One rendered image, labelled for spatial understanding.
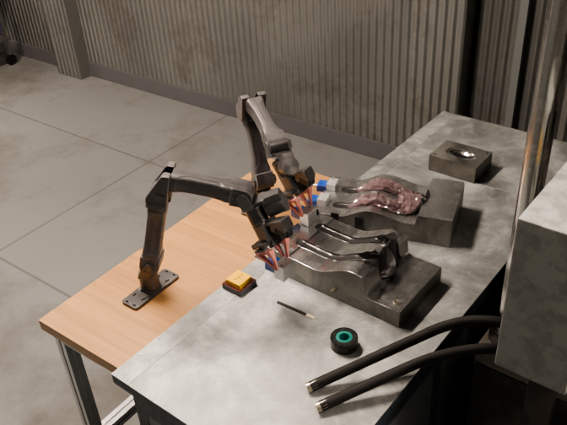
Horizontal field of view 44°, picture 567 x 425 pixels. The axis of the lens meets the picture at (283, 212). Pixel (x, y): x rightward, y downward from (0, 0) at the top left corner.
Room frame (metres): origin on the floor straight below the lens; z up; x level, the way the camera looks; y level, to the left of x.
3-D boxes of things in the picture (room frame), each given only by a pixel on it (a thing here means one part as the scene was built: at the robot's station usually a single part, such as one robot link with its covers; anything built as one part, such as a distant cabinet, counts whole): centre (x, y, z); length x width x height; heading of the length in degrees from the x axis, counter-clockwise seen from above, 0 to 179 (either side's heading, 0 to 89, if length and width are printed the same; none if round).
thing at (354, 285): (1.77, -0.21, 0.87); 0.50 x 0.26 x 0.14; 50
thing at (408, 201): (2.09, -0.37, 0.90); 0.26 x 0.18 x 0.08; 67
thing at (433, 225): (2.10, -0.38, 0.86); 0.50 x 0.26 x 0.11; 67
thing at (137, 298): (1.76, 0.45, 0.84); 0.20 x 0.07 x 0.08; 141
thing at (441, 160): (2.40, -0.72, 0.84); 0.20 x 0.15 x 0.07; 50
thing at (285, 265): (1.68, 0.05, 0.94); 0.13 x 0.05 x 0.05; 50
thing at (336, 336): (1.45, -0.15, 0.82); 0.08 x 0.08 x 0.04
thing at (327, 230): (1.79, -0.21, 0.92); 0.35 x 0.16 x 0.09; 50
